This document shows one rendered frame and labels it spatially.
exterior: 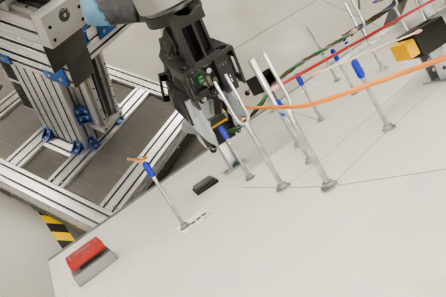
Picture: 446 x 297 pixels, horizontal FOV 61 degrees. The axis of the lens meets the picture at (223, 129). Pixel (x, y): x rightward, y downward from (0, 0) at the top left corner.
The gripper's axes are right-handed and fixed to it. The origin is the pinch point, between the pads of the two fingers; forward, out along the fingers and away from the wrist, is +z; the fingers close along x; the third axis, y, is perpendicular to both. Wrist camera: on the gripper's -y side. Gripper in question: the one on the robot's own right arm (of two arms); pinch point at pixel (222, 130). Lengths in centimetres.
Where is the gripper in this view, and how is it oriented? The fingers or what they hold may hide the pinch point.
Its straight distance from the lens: 56.9
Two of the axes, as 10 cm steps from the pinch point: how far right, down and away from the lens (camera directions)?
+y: 4.4, 3.5, -8.3
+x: 8.2, -5.2, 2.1
